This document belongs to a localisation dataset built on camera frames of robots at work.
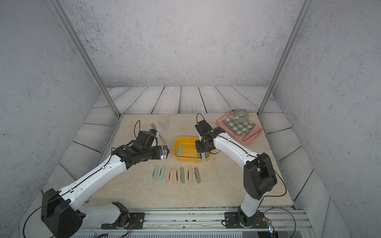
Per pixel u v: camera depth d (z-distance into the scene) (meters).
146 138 0.60
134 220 0.74
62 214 0.37
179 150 1.01
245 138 1.06
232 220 0.72
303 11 0.71
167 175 0.89
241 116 1.14
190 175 0.88
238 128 1.10
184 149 1.00
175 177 0.87
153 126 1.14
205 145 0.73
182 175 0.88
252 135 1.07
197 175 0.89
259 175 0.45
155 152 0.71
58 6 0.70
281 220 0.74
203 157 0.84
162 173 0.89
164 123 1.09
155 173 0.89
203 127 0.68
